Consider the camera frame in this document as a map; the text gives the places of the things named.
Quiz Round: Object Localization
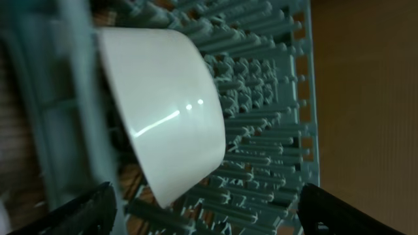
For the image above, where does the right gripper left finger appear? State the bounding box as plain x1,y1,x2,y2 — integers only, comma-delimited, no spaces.
10,181,117,235

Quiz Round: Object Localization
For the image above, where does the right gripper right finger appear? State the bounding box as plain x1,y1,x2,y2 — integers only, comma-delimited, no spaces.
297,183,403,235

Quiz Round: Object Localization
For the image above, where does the pale green bowl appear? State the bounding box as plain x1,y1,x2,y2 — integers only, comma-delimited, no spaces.
97,27,226,208

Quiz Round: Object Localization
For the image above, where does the grey dishwasher rack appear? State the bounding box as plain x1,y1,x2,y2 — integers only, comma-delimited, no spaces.
1,0,320,234

